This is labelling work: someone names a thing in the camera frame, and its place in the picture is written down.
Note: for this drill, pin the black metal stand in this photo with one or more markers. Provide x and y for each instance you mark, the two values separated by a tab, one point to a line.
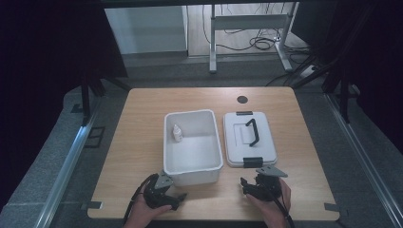
343	95
87	95

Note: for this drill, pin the dark curtain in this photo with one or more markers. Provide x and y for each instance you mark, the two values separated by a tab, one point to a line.
41	63
364	41

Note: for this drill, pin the person's left hand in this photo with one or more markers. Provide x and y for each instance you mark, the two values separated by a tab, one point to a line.
142	212

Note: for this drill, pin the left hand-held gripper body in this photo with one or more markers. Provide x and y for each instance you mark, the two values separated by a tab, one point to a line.
157	192

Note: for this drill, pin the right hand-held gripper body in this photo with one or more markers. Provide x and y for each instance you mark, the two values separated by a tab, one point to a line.
266	186

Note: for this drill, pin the black round table grommet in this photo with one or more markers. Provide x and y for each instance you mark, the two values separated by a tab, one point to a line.
242	99

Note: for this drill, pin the black tape square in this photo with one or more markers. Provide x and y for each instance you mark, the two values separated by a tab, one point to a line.
94	137

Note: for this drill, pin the white plastic storage box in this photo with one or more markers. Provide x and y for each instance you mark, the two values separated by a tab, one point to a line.
191	148

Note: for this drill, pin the small white dropper bottle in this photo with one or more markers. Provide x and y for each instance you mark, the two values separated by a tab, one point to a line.
177	133

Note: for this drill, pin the person's right hand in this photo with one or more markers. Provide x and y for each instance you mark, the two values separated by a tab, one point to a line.
275	207

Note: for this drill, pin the white panel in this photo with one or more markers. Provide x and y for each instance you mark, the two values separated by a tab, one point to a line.
145	30

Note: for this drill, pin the grey metal desk frame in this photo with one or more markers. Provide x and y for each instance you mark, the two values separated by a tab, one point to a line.
247	22

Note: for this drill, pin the aluminium floor rail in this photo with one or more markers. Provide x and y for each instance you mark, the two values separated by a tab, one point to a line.
364	158
63	171

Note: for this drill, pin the white power strip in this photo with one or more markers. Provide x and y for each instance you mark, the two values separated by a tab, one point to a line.
307	71

